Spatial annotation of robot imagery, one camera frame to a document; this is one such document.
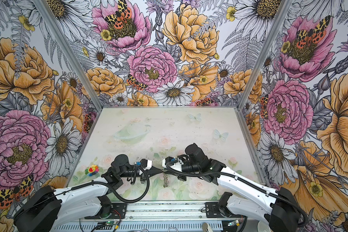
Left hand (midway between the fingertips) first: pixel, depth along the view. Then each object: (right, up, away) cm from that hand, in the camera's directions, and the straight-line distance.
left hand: (162, 172), depth 73 cm
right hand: (+3, +1, -2) cm, 4 cm away
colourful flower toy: (-43, -4, +14) cm, 45 cm away
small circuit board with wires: (-27, -26, -1) cm, 37 cm away
